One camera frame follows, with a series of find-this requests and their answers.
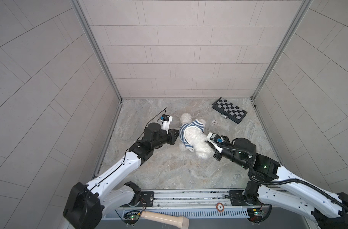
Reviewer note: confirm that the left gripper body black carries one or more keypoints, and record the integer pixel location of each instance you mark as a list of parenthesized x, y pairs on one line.
[(167, 139)]

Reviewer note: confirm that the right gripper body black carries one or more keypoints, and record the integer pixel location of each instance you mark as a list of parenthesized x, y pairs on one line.
[(226, 153)]

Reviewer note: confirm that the white teddy bear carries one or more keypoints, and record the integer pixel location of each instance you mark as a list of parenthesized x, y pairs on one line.
[(206, 151)]

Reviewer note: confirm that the blue white striped sweater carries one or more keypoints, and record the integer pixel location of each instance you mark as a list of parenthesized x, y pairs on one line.
[(192, 135)]

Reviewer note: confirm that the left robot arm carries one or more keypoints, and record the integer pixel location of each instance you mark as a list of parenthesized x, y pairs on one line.
[(80, 216)]

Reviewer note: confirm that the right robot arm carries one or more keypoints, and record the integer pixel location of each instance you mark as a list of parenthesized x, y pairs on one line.
[(274, 185)]

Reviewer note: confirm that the black white checkerboard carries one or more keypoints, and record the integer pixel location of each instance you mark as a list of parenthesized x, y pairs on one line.
[(229, 110)]

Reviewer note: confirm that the red round sticker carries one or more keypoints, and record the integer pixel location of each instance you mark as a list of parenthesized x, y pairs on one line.
[(220, 207)]

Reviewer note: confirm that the right circuit board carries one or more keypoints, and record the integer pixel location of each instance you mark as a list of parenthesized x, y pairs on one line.
[(255, 214)]

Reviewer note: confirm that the circuit board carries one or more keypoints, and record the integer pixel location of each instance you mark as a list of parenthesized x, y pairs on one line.
[(255, 214), (132, 217)]

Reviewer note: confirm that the left circuit board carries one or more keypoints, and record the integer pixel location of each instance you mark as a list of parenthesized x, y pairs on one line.
[(132, 217)]

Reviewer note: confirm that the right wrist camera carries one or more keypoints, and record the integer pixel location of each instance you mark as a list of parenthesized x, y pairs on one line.
[(216, 142)]

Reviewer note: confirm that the aluminium mounting rail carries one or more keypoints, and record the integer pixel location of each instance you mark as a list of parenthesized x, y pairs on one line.
[(191, 197)]

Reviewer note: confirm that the beige cylindrical handle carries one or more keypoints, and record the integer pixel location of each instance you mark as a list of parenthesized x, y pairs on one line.
[(179, 222)]

